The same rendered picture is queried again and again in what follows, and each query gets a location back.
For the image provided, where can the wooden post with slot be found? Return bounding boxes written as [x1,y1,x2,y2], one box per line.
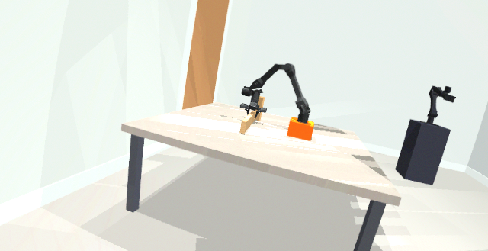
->
[256,96,265,121]

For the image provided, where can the wooden rail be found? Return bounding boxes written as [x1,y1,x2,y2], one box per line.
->
[240,111,256,134]

